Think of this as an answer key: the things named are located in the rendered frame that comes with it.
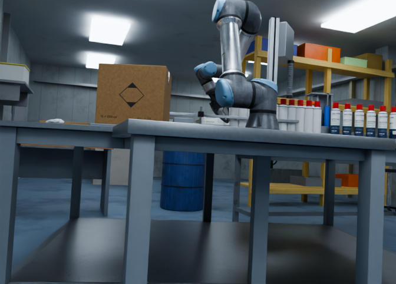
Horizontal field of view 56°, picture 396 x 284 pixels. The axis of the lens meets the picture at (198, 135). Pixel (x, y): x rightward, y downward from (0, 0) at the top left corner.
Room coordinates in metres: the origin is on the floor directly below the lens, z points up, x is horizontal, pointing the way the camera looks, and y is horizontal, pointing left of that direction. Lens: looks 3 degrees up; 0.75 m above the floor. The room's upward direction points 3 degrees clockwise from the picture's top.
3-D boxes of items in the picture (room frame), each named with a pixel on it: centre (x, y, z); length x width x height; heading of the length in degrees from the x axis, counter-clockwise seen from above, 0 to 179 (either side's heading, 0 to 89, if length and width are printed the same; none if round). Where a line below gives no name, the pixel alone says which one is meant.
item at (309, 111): (2.19, -0.64, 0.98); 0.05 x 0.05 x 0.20
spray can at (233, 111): (2.14, -0.20, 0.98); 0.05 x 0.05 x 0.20
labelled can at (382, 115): (2.25, -1.10, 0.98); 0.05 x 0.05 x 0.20
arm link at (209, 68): (2.04, -0.05, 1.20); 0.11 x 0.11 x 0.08; 14
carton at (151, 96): (1.75, 0.30, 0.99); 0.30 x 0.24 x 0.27; 88
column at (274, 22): (2.01, -0.38, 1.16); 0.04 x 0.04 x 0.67; 7
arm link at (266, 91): (1.61, -0.27, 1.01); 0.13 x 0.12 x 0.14; 104
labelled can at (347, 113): (2.22, -0.88, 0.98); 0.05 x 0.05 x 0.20
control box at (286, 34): (2.08, -0.44, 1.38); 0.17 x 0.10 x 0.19; 152
